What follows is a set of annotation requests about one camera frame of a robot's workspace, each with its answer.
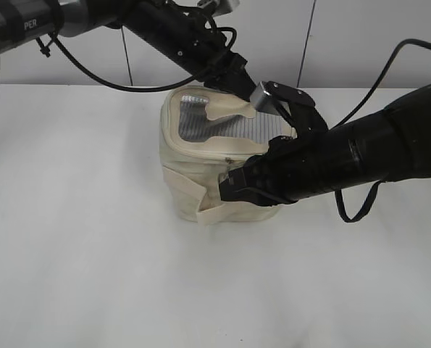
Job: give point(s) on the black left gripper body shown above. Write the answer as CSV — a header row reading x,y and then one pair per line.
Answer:
x,y
291,170

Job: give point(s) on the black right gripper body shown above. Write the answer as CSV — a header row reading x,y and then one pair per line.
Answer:
x,y
204,52

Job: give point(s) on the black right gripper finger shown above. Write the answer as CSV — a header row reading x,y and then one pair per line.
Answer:
x,y
235,82

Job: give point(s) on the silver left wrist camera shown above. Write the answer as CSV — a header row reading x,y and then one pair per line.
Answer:
x,y
295,106

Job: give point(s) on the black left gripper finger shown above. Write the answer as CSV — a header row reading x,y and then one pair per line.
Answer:
x,y
239,186

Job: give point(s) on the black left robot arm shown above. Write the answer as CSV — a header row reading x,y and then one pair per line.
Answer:
x,y
393,144

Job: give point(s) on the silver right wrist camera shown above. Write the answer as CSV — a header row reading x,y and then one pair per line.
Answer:
x,y
218,8

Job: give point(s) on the cream zippered bag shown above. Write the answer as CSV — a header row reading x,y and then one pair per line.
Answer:
x,y
204,134

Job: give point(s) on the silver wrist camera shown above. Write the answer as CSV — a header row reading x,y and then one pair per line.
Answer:
x,y
295,106
218,8

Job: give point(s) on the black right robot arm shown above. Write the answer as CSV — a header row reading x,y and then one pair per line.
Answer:
x,y
25,21

